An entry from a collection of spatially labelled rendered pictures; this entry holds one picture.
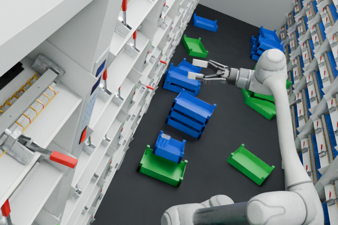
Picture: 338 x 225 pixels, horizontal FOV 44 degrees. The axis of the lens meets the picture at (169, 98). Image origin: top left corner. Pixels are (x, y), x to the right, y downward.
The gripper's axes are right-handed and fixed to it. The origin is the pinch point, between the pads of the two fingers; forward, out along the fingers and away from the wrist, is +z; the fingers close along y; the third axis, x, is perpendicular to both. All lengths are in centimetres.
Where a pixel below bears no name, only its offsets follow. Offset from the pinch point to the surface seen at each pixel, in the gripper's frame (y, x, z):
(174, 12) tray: 30.0, 13.5, 16.2
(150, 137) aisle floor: 74, -101, 29
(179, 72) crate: 167, -93, 25
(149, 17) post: -40, 36, 14
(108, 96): -83, 31, 13
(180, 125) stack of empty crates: 97, -101, 10
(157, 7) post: -40, 40, 11
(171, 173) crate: 46, -106, 7
